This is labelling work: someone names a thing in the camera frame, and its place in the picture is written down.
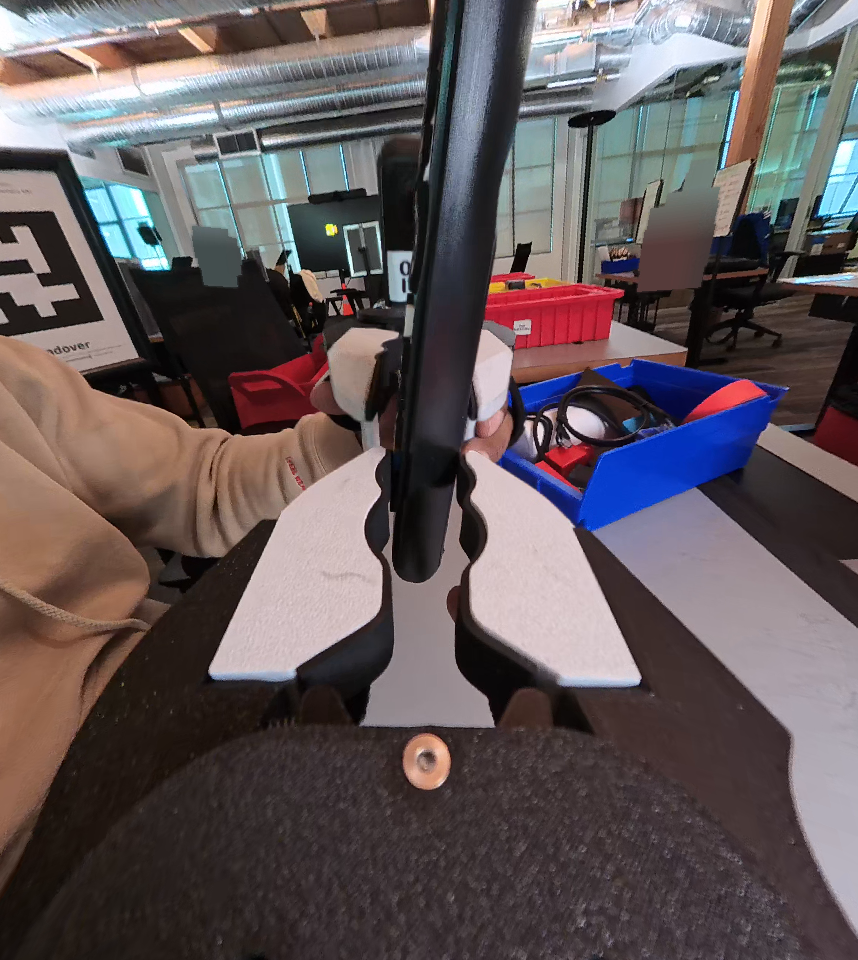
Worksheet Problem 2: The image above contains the person's left hand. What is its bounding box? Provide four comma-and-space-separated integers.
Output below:
311, 375, 516, 465

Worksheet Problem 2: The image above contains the black display screen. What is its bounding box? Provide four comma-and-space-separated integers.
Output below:
286, 196, 385, 275

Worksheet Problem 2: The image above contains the blue plastic bin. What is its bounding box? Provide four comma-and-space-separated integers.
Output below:
500, 360, 789, 532

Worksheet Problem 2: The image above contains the red flat disc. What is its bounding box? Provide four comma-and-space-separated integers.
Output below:
682, 378, 769, 425

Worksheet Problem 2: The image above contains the white round object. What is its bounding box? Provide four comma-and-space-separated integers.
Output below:
511, 405, 610, 459

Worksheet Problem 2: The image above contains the large red ribbed crate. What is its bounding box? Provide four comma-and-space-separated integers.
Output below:
485, 283, 625, 350

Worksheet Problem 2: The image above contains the wooden side table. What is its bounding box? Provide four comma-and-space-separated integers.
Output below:
507, 322, 689, 385

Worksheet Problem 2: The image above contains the black cable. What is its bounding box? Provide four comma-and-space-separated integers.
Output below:
530, 386, 678, 462

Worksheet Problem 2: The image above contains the person's left forearm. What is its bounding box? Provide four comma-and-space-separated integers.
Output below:
110, 408, 364, 560

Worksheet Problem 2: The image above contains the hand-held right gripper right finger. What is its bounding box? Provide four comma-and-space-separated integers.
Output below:
453, 450, 644, 702

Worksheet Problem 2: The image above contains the dark brown triangular piece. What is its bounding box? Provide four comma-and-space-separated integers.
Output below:
575, 367, 651, 421

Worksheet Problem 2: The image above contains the framed marker poster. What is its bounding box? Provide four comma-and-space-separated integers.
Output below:
0, 146, 153, 376

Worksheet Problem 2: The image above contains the black floor lamp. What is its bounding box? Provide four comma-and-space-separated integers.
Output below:
567, 110, 618, 286

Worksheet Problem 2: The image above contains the black office chair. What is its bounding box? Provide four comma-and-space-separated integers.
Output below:
706, 255, 805, 350

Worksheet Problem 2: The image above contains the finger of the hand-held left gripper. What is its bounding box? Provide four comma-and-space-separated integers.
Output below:
462, 328, 514, 444
327, 327, 404, 451

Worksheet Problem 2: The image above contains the red block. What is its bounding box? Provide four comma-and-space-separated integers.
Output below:
537, 444, 595, 489

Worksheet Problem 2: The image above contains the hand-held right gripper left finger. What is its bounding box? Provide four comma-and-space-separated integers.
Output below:
207, 448, 396, 702

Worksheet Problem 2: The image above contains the red plastic tote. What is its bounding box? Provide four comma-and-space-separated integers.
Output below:
228, 337, 329, 432

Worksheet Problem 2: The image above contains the wooden office desk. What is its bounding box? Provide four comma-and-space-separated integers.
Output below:
777, 271, 858, 406

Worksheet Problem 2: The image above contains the black TV remote control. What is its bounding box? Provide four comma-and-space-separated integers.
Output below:
391, 0, 539, 585

